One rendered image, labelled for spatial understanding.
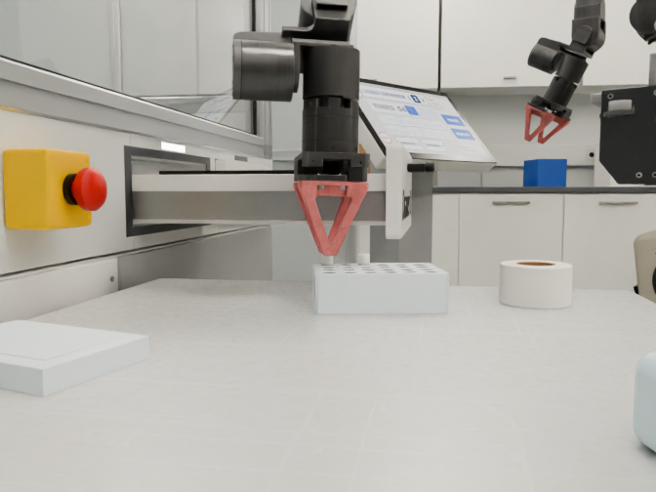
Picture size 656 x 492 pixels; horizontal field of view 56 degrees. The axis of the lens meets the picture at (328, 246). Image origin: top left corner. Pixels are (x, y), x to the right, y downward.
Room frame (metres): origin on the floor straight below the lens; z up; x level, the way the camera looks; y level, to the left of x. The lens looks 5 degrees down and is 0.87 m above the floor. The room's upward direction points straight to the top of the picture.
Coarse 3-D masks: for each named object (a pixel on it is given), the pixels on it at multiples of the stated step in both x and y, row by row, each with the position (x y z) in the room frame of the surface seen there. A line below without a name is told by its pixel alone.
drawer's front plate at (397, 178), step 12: (396, 144) 0.71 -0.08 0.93; (396, 156) 0.71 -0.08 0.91; (408, 156) 0.87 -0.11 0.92; (396, 168) 0.71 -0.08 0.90; (396, 180) 0.71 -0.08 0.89; (408, 180) 0.88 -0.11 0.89; (396, 192) 0.71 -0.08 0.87; (408, 192) 0.89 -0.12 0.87; (396, 204) 0.71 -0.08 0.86; (396, 216) 0.71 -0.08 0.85; (408, 216) 0.89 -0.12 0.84; (396, 228) 0.71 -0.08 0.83
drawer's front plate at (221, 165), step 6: (216, 162) 1.07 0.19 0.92; (222, 162) 1.07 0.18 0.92; (228, 162) 1.09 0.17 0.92; (234, 162) 1.12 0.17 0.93; (240, 162) 1.16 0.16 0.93; (216, 168) 1.07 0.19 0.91; (222, 168) 1.07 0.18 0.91; (228, 168) 1.09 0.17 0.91; (234, 168) 1.12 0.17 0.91; (240, 168) 1.16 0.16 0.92; (246, 168) 1.19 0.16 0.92; (252, 168) 1.23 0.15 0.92; (258, 168) 1.27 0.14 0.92; (264, 168) 1.31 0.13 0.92
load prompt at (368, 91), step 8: (360, 88) 1.77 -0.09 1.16; (368, 88) 1.80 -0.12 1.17; (376, 88) 1.82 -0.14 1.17; (384, 88) 1.85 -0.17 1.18; (368, 96) 1.76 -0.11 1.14; (376, 96) 1.79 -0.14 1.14; (384, 96) 1.82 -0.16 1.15; (392, 96) 1.85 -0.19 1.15; (400, 96) 1.88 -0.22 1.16; (408, 96) 1.91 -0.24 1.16; (416, 96) 1.94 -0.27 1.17; (424, 104) 1.93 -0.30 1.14
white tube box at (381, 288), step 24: (312, 264) 0.64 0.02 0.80; (336, 264) 0.64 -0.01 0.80; (384, 264) 0.64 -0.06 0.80; (408, 264) 0.64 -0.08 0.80; (312, 288) 0.63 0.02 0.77; (336, 288) 0.56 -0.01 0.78; (360, 288) 0.56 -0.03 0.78; (384, 288) 0.56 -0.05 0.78; (408, 288) 0.56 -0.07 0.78; (432, 288) 0.57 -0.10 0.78; (336, 312) 0.56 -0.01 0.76; (360, 312) 0.56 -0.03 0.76; (384, 312) 0.56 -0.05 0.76; (408, 312) 0.56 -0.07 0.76; (432, 312) 0.57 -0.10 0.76
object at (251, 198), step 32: (160, 192) 0.77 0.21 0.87; (192, 192) 0.77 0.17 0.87; (224, 192) 0.76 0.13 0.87; (256, 192) 0.75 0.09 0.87; (288, 192) 0.75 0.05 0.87; (384, 192) 0.73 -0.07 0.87; (256, 224) 0.76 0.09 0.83; (288, 224) 0.75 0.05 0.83; (352, 224) 0.73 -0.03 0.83; (384, 224) 0.73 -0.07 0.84
